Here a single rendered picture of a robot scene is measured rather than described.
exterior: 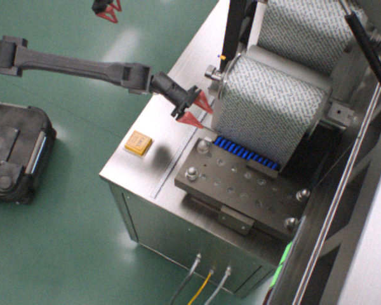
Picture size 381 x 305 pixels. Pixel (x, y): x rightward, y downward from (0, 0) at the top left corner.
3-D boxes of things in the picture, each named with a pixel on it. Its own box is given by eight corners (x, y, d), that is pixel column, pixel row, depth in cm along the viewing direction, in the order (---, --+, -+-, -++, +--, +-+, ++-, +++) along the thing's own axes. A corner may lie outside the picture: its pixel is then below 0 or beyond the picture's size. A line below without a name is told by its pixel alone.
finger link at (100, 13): (127, 11, 146) (112, -9, 139) (122, 25, 143) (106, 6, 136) (112, 15, 150) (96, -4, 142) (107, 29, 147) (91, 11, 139)
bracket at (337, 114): (331, 105, 104) (333, 100, 102) (352, 114, 103) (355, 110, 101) (324, 119, 102) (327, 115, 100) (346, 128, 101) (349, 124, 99)
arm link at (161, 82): (148, 81, 114) (160, 66, 115) (144, 84, 121) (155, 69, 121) (166, 96, 116) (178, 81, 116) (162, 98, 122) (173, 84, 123)
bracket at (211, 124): (208, 116, 145) (216, 61, 118) (224, 123, 144) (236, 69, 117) (202, 126, 143) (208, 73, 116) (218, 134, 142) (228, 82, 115)
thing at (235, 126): (216, 134, 129) (222, 101, 112) (284, 166, 125) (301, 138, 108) (215, 135, 128) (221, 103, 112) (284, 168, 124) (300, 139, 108)
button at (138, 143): (134, 132, 141) (134, 129, 139) (152, 140, 140) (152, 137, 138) (124, 148, 138) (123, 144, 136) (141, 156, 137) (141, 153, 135)
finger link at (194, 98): (199, 128, 125) (176, 108, 122) (211, 110, 127) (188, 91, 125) (209, 122, 119) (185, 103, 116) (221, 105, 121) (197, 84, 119)
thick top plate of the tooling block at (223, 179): (197, 145, 132) (198, 136, 126) (312, 201, 125) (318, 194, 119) (174, 185, 125) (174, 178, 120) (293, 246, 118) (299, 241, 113)
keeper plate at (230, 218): (220, 215, 128) (223, 204, 118) (248, 230, 126) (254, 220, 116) (216, 222, 127) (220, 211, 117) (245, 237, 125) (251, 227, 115)
